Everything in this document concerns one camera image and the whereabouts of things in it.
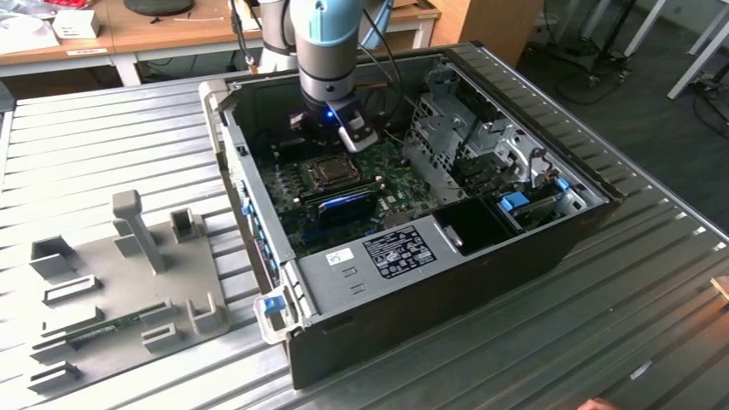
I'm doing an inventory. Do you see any silver metal drive cage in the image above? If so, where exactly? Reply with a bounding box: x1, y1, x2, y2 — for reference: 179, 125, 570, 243
406, 59, 517, 200

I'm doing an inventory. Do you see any hard disk in blue carrier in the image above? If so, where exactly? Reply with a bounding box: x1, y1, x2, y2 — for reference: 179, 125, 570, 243
495, 191, 562, 231

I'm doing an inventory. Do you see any grey power supply unit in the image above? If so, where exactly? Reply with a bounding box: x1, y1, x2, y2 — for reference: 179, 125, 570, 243
294, 213, 459, 326

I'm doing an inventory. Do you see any white desk frame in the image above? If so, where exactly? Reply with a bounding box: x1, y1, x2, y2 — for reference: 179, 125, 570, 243
665, 0, 729, 100

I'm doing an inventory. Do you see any metal socket cover frame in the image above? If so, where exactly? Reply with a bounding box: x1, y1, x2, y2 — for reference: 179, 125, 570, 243
305, 155, 361, 190

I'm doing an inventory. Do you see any black round object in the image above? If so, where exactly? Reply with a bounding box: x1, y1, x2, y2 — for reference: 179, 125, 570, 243
121, 0, 195, 16

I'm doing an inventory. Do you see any white cardboard box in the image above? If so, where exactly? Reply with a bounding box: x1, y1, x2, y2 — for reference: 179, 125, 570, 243
50, 9, 102, 40

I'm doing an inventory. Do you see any open black PC case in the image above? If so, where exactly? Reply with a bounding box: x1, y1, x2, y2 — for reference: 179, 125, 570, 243
197, 41, 625, 390

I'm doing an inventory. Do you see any black cable with orange plug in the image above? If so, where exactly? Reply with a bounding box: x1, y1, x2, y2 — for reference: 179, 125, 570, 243
230, 0, 263, 74

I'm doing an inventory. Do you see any wooden desk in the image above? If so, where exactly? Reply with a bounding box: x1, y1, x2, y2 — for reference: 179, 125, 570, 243
0, 0, 442, 86

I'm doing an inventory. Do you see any green motherboard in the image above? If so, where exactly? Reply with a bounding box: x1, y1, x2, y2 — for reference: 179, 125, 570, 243
258, 127, 442, 260

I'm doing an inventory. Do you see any grey parts rack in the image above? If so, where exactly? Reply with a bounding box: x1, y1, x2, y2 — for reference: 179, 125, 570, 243
25, 190, 233, 396

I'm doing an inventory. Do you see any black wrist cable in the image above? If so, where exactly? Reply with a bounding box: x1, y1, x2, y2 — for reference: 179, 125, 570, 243
355, 6, 407, 132

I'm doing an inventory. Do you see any green RAM stick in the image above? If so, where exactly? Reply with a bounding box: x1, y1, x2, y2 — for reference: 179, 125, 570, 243
66, 311, 146, 343
295, 181, 381, 207

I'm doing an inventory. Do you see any CPU socket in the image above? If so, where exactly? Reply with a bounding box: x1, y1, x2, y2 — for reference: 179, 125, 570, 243
301, 154, 365, 192

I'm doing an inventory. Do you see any CPU with silver top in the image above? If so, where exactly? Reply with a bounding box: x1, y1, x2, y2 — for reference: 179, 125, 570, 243
315, 160, 351, 183

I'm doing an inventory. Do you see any wooden cabinet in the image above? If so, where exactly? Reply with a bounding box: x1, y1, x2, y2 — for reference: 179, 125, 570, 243
458, 0, 543, 69

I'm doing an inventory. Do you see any black wheeled stand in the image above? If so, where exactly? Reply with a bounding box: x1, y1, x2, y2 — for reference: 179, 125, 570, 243
522, 0, 637, 86

